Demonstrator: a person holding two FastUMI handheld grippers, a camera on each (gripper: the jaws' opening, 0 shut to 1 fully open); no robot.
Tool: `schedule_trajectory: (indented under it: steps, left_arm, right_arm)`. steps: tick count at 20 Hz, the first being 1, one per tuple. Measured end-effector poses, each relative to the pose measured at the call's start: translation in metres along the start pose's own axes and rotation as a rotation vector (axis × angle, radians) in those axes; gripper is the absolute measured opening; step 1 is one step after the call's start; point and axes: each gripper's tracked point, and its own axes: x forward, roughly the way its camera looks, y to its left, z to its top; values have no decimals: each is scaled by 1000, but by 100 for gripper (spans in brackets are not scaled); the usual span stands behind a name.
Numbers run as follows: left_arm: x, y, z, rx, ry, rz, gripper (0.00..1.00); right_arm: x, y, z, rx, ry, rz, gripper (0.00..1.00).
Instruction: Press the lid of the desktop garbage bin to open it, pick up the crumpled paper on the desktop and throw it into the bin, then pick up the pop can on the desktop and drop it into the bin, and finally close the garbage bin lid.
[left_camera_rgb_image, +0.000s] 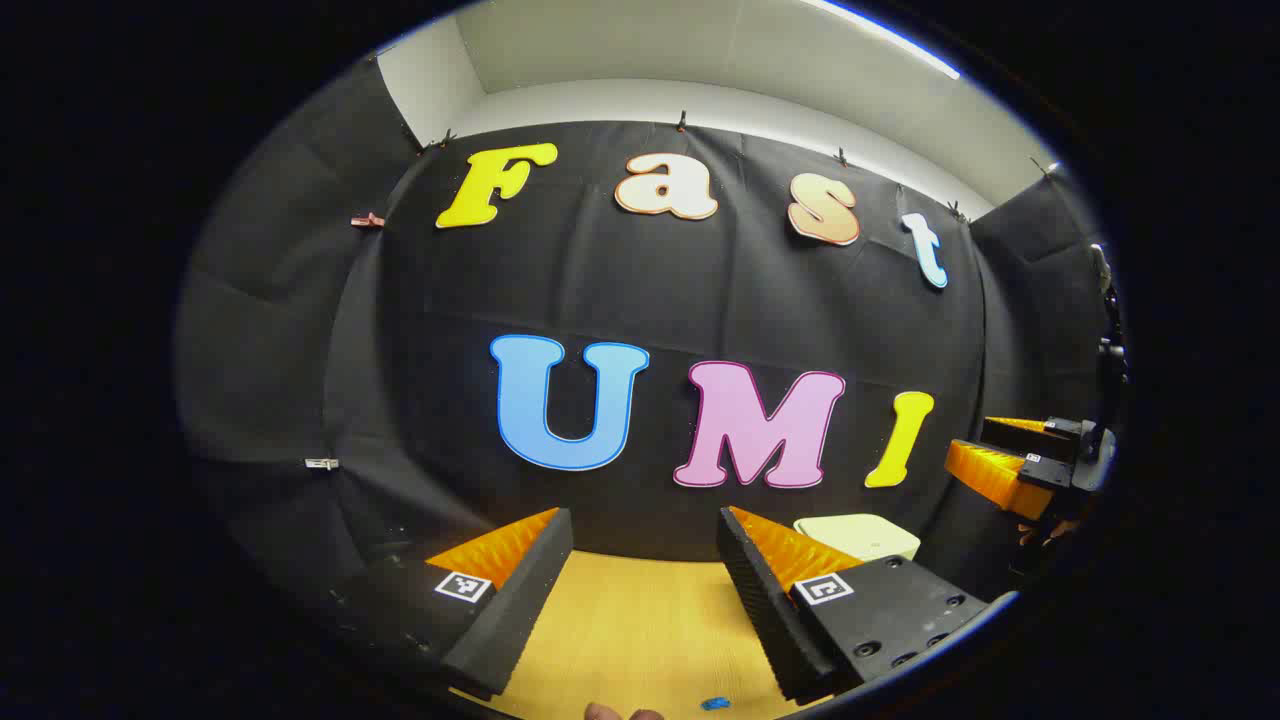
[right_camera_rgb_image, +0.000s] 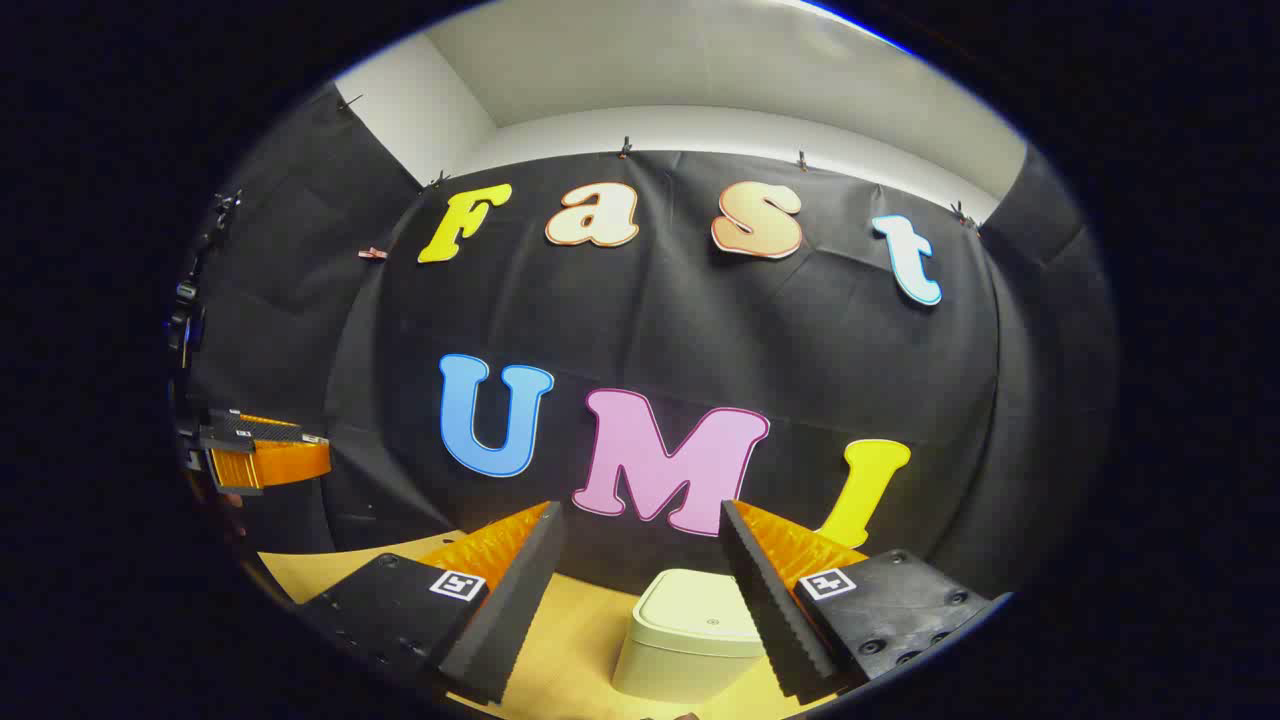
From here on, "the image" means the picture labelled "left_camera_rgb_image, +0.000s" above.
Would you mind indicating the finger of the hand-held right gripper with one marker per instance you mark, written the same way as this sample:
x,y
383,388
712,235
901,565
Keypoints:
x,y
1030,437
1000,478

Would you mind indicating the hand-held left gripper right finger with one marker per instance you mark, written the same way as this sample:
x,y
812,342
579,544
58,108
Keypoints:
x,y
765,610

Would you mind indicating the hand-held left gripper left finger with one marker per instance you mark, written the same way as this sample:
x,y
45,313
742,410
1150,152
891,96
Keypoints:
x,y
520,610

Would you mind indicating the blue paper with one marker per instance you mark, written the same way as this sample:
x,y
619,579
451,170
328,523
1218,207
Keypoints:
x,y
714,703

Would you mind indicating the green desktop garbage bin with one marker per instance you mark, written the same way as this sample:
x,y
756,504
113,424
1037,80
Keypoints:
x,y
860,535

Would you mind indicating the wooden desktop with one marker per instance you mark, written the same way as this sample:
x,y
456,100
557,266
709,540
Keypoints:
x,y
640,630

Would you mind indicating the silver backdrop clip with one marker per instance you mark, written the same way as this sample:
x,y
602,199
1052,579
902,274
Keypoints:
x,y
321,464

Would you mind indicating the copper backdrop clip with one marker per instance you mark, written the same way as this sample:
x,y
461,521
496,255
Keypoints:
x,y
367,220

